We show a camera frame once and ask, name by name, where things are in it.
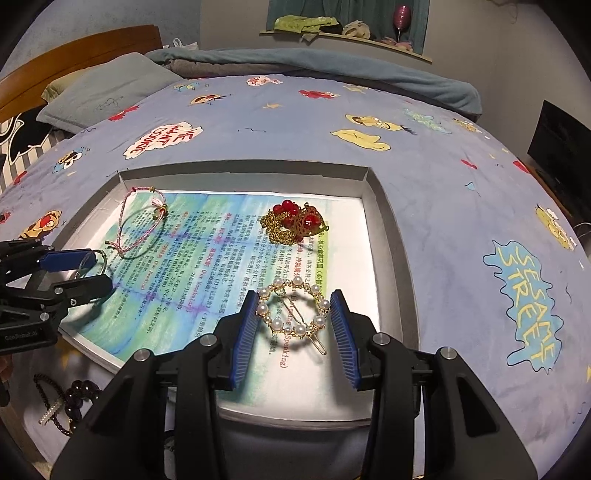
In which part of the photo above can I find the teal curtain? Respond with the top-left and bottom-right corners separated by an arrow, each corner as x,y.
267,0 -> 430,52

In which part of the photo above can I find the green cloth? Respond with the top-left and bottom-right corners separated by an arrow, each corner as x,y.
273,15 -> 341,34

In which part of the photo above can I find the small dark bead bracelet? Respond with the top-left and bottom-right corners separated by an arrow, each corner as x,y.
33,373 -> 77,438

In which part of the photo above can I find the thin silver bangle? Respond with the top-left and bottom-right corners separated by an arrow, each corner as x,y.
76,249 -> 110,280

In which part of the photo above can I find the pearl bar hair clip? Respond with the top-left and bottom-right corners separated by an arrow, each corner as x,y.
39,399 -> 64,426

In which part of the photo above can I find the red bead gold brooch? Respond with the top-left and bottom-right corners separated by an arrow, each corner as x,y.
259,199 -> 329,245

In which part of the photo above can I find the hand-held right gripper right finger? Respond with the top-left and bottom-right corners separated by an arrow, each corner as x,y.
330,289 -> 522,480

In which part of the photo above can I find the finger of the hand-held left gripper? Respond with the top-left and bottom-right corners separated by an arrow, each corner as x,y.
0,239 -> 108,278
21,273 -> 114,320

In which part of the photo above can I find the window sill shelf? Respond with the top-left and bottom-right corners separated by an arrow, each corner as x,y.
259,28 -> 434,64

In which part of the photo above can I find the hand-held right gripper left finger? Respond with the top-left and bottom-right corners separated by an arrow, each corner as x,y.
50,290 -> 262,480

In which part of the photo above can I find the round pearl hair clip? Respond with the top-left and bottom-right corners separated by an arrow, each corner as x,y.
255,277 -> 331,356

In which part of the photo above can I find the striped black white pillow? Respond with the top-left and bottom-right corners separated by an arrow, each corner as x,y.
0,107 -> 59,191

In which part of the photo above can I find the wooden headboard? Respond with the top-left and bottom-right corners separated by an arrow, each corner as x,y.
0,24 -> 165,123

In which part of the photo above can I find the folded grey blue duvet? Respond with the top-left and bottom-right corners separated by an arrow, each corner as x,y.
145,46 -> 482,116

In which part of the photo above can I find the grey pillow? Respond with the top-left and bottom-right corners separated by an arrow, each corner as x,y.
36,52 -> 179,130

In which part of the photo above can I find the pink string bracelet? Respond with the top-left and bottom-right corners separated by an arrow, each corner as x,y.
104,186 -> 168,258

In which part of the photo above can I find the green pillow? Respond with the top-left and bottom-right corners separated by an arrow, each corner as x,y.
41,76 -> 64,102

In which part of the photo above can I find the beige plush toy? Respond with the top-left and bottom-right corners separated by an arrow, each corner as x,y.
342,19 -> 373,40

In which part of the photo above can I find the black television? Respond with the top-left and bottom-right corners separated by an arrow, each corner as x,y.
527,99 -> 591,222

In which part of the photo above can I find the printed paper sheet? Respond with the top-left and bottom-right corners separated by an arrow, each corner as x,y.
62,188 -> 382,411

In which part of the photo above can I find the grey cardboard box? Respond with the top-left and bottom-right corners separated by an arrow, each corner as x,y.
46,159 -> 422,424

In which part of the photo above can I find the wooden television stand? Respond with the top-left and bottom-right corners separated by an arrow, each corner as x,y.
526,159 -> 588,220

